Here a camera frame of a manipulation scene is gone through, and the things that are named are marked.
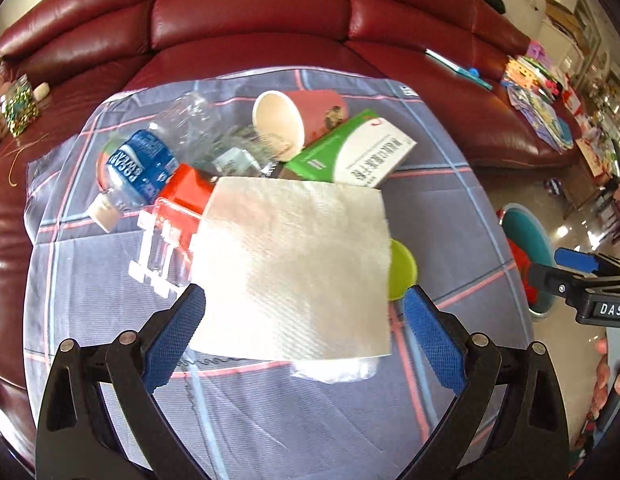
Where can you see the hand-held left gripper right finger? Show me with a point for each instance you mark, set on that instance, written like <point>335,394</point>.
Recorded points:
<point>433,340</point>

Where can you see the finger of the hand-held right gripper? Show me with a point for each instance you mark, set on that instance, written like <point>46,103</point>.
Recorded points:
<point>552,280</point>
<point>575,260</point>

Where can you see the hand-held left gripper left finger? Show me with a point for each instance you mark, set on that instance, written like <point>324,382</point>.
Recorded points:
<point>172,340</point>

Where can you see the teal waste bin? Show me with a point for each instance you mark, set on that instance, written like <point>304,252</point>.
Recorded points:
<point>527,232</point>

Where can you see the green round lid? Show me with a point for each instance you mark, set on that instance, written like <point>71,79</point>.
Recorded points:
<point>402,270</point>

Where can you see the clear plastic bag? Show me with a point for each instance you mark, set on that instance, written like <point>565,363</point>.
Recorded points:
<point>335,371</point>

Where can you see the white paper towel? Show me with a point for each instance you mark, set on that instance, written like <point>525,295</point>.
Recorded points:
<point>290,270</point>

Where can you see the orange packet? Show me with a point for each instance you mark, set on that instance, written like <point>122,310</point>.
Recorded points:
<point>187,187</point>

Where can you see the clear plastic bottle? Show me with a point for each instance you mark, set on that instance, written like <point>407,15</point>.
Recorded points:
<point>139,160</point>

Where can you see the green and white carton box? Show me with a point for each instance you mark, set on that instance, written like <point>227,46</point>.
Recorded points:
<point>350,155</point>

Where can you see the red paper cup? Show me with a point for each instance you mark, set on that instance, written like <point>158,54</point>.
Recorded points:
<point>277,120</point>

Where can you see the person's right hand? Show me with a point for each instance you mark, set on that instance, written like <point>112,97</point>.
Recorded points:
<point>604,367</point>

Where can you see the wooden side table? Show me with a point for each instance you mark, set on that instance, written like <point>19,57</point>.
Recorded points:
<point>585,180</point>

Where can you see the grey checked cloth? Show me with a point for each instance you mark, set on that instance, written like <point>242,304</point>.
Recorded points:
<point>270,425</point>

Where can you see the pile of colourful books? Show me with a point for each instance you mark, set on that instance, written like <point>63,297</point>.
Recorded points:
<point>537,100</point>

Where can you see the blue ball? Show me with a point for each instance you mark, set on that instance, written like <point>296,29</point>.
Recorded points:
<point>473,71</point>

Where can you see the teal thin book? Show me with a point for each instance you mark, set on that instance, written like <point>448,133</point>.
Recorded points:
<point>455,67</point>

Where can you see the cardboard box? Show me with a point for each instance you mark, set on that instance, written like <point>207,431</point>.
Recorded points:
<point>560,15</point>

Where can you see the jar of beads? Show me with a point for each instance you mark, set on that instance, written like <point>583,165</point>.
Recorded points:
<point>19,107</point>

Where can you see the small white object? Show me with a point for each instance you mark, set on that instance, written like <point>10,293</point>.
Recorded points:
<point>42,91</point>

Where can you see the red leather sofa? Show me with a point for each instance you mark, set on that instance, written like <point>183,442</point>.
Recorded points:
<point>250,10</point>

